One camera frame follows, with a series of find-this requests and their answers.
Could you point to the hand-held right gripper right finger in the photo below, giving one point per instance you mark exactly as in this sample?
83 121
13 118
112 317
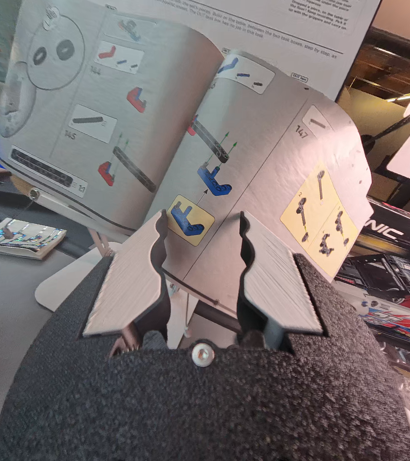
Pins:
280 288

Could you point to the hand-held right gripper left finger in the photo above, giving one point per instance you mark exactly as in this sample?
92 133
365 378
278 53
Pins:
125 284

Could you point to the white book stand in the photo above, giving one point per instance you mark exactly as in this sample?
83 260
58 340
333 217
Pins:
68 281

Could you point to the toy instruction book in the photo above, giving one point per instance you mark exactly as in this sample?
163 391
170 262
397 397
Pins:
172 90

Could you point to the holographic sticker sheet stack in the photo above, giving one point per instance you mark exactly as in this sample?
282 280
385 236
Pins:
21 237

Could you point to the toy set box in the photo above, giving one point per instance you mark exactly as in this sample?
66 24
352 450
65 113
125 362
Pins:
399 252

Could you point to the white printed instruction board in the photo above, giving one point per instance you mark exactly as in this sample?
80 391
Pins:
262 21

